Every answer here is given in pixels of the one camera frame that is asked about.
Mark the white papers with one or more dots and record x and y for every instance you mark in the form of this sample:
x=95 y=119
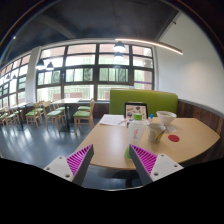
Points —
x=112 y=120

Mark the small bottle with blue cap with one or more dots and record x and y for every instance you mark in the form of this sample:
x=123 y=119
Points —
x=151 y=118

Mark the clear bottle with green cap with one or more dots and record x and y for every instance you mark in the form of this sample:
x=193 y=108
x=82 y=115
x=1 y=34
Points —
x=135 y=130

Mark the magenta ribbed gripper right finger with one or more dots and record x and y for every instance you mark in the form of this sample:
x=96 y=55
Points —
x=151 y=167

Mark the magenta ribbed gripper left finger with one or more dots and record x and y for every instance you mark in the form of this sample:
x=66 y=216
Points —
x=73 y=167

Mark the red round coaster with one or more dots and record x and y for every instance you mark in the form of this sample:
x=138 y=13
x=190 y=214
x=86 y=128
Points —
x=173 y=138

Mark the green booth sofa back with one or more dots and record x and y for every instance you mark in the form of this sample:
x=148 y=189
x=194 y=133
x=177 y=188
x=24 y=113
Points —
x=155 y=100

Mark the wooden chair green seat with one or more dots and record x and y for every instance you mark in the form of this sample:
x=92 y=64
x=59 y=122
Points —
x=35 y=115
x=52 y=116
x=11 y=117
x=86 y=115

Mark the linear ceiling light strip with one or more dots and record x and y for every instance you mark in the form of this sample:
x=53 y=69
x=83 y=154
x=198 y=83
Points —
x=152 y=43

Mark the wooden dining table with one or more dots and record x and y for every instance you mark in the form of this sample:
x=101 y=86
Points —
x=66 y=102

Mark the white bowl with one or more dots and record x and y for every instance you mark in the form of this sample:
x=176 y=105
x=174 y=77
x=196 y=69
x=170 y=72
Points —
x=166 y=117

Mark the laptop with stickers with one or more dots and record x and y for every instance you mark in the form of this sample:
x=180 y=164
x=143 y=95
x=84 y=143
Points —
x=130 y=108

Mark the black pendant lamp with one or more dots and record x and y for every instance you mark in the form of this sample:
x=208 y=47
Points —
x=119 y=47
x=50 y=67
x=40 y=65

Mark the crumpled paper cup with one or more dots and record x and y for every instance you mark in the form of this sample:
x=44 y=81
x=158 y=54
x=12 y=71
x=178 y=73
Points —
x=155 y=132

